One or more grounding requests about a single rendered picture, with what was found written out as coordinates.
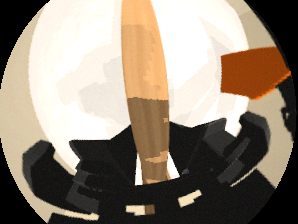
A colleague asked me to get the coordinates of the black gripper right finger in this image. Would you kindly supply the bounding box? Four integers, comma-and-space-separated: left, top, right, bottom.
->
169, 117, 227, 176

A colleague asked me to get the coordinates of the wooden post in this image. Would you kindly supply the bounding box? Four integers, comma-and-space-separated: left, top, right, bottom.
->
141, 165, 170, 214

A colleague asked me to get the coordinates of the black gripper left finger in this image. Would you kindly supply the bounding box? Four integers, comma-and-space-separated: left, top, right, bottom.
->
69, 125, 138, 185

